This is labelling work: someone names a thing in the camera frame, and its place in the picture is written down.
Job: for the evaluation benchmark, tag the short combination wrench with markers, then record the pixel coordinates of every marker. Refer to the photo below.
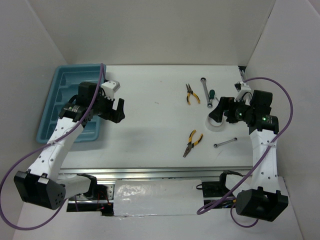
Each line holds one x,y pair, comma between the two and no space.
217,145

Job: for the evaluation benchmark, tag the blue plastic organizer tray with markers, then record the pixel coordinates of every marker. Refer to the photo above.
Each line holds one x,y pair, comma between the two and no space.
64,85

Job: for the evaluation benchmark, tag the large yellow needle-nose pliers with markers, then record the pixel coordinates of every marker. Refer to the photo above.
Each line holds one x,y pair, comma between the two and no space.
191,144

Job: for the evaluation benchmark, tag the long ratchet wrench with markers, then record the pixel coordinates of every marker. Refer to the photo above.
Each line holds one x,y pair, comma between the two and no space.
207,96

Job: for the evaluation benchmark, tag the white tape roll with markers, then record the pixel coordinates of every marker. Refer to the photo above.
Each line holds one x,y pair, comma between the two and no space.
214,126

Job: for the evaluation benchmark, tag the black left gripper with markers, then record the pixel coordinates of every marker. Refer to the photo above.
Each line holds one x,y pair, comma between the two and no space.
114,116

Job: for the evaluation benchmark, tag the aluminium rail frame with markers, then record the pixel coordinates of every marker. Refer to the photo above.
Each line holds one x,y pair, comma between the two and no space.
150,142

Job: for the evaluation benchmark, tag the small yellow needle-nose pliers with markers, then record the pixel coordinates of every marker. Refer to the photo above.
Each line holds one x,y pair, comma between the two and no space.
190,92

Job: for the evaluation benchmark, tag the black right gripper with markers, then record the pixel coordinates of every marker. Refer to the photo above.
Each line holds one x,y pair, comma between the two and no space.
226,103

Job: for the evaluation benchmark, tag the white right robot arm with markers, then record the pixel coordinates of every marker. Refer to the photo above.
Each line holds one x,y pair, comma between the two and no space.
263,199

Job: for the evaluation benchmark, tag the white cover sheet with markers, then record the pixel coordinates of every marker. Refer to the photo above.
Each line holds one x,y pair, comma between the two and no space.
157,198

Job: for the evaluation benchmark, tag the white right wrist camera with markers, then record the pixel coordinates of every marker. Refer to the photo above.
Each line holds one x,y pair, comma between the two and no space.
244,92

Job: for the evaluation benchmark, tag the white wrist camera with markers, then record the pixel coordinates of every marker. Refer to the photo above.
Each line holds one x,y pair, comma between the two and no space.
110,88
244,92

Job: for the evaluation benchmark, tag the green handled screwdriver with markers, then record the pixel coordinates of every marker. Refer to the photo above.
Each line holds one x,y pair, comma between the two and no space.
212,95

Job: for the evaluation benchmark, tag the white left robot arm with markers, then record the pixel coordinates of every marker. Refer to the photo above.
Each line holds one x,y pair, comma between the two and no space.
40,184

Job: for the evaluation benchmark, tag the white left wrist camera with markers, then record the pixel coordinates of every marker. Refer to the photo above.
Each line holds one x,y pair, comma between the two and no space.
110,88

